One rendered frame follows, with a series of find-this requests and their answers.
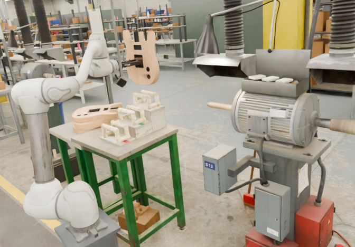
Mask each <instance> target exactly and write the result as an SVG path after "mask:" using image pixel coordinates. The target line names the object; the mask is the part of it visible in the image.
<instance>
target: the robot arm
mask: <svg viewBox="0 0 355 247"><path fill-rule="evenodd" d="M142 63H143V62H142V60H137V61H136V59H133V60H129V61H128V60H127V61H123V62H122V69H123V67H124V68H125V67H130V66H134V65H139V64H142ZM118 71H119V62H118V60H111V61H109V60H108V57H107V45H106V40H105V38H104V36H103V35H102V34H101V33H92V34H91V35H90V37H89V42H88V45H87V49H86V51H85V54H84V56H83V59H82V62H81V65H80V68H79V71H78V73H77V75H76V76H75V77H66V78H36V79H27V80H23V81H21V82H19V83H17V84H15V85H14V87H12V90H11V96H12V99H13V101H14V102H15V103H16V104H18V105H20V106H21V108H22V110H23V112H24V113H25V114H26V116H27V125H28V130H29V138H30V146H31V154H32V163H33V171H34V179H35V181H34V182H33V184H32V185H31V187H30V191H29V192H28V193H27V194H26V196H25V198H24V201H23V208H24V211H25V212H26V214H28V215H29V216H31V217H34V218H37V219H44V220H57V219H63V220H66V221H68V222H70V224H67V225H66V230H68V231H69V232H70V233H71V234H72V235H73V237H74V238H75V240H76V242H77V243H81V242H82V241H83V240H85V239H87V238H88V237H90V236H92V237H93V238H97V237H98V236H99V235H98V232H100V231H102V230H104V229H107V228H108V224H107V223H105V222H103V221H102V220H101V219H100V217H99V211H98V204H97V200H96V196H95V194H94V192H93V190H92V188H91V187H90V185H89V184H88V183H86V182H83V181H75V182H72V183H70V184H69V185H67V186H66V187H65V189H64V190H63V188H62V186H61V184H60V181H59V180H57V179H56V178H54V169H53V160H52V150H51V142H50V133H49V124H48V115H47V112H48V110H49V106H50V104H51V103H56V102H64V101H66V100H68V99H70V98H72V97H73V96H74V95H75V94H76V93H77V92H78V91H79V90H80V88H81V87H82V86H83V85H84V84H85V82H86V80H87V77H88V75H90V76H92V77H104V76H107V75H109V74H112V73H115V72H118Z"/></svg>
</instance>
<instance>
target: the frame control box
mask: <svg viewBox="0 0 355 247"><path fill-rule="evenodd" d="M202 161H203V175H204V189H205V190H206V191H208V192H211V193H214V194H216V195H219V196H220V195H222V194H223V193H230V192H233V191H235V190H237V189H240V188H242V187H244V186H246V185H248V184H250V183H253V182H255V181H261V182H260V184H261V186H264V185H263V179H262V178H254V179H251V180H249V181H247V182H245V183H243V184H240V185H238V186H236V187H234V188H232V189H229V188H230V187H232V186H233V185H234V184H235V183H236V182H237V176H236V177H234V178H233V177H230V176H228V169H229V168H230V167H231V166H233V165H234V164H235V163H237V154H236V147H232V146H228V145H224V144H219V145H218V146H216V147H215V148H213V149H211V150H210V151H208V152H206V153H205V154H203V155H202ZM228 189H229V190H228Z"/></svg>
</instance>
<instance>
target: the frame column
mask: <svg viewBox="0 0 355 247"><path fill-rule="evenodd" d="M263 160H266V161H269V162H272V163H276V171H275V172H274V173H271V172H268V171H265V170H264V174H265V177H266V180H268V181H271V182H274V183H278V184H281V185H284V186H288V187H290V188H291V198H290V220H289V233H288V234H287V236H286V237H285V238H287V239H289V240H292V241H295V214H296V213H297V211H298V210H299V209H300V208H301V207H302V205H303V204H304V203H305V202H306V200H307V199H308V198H309V197H310V191H311V169H312V164H308V163H305V162H302V161H298V160H293V159H289V158H285V157H281V156H277V155H273V154H269V153H265V152H263Z"/></svg>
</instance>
